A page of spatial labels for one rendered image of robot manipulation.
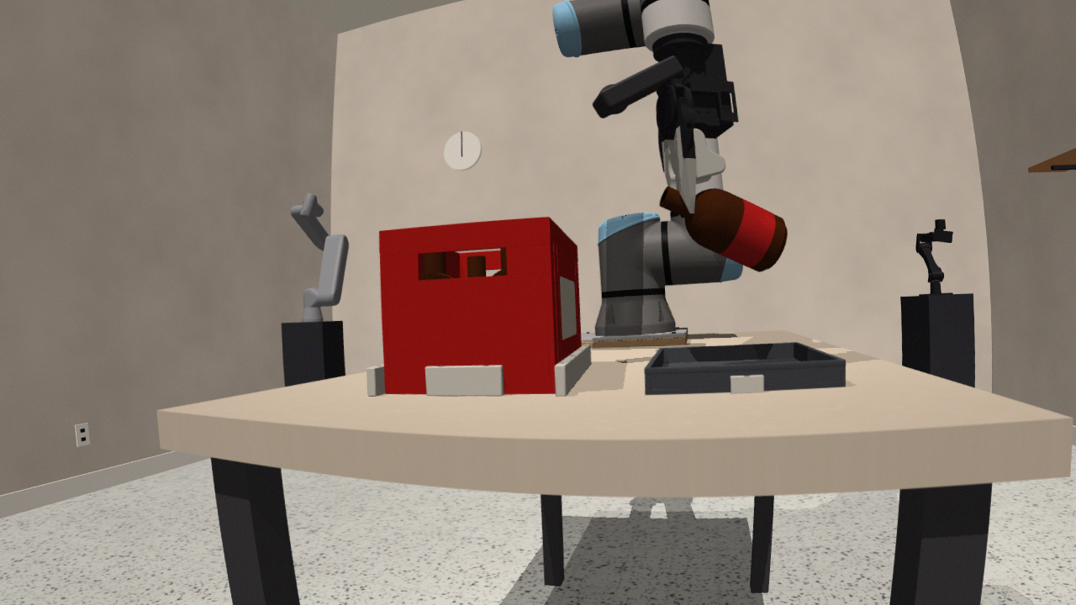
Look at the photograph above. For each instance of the red box with cut-out openings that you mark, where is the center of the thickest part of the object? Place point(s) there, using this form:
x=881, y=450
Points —
x=527, y=321

